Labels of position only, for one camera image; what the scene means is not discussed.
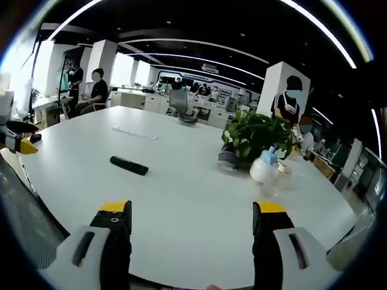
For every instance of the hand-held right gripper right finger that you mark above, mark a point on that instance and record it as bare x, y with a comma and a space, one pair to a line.
290, 241

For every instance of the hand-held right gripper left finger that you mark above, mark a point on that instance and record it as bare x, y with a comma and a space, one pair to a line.
90, 241

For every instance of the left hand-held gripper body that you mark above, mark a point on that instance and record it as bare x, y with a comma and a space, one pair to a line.
5, 105

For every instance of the black remote control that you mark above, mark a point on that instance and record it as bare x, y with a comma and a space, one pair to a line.
129, 165

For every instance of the person's right hand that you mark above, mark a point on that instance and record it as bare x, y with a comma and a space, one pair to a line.
214, 287

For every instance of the small black object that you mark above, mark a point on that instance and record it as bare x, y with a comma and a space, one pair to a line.
36, 138

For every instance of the black stand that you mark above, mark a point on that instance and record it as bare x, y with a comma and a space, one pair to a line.
63, 87

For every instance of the clear plastic bottle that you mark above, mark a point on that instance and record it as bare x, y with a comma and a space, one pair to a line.
279, 178

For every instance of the black mesh chair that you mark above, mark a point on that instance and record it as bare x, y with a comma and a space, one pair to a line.
27, 217

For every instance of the white spray bottle blue top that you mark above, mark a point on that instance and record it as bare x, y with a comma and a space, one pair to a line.
263, 169

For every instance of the white office desk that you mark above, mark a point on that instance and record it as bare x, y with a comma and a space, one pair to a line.
128, 98

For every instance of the green potted plant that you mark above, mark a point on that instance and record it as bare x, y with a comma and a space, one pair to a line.
254, 136

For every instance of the white power strip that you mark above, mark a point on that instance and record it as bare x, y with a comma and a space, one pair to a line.
135, 133

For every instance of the grey office chair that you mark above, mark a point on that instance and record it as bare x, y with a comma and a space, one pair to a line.
181, 104

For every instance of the ceiling air conditioner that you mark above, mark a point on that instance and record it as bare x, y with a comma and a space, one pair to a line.
210, 68

